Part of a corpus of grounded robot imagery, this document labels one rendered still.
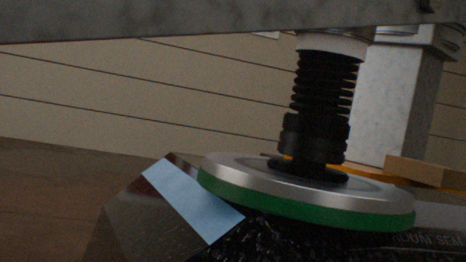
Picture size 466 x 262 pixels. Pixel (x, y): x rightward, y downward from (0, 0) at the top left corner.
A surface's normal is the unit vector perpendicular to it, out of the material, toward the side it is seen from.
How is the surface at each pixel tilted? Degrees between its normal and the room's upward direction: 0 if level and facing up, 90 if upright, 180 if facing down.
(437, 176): 90
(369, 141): 90
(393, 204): 90
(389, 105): 90
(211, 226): 44
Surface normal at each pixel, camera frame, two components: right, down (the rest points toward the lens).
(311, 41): -0.68, -0.09
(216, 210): -0.50, -0.81
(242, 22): 0.63, 0.16
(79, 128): 0.28, 0.11
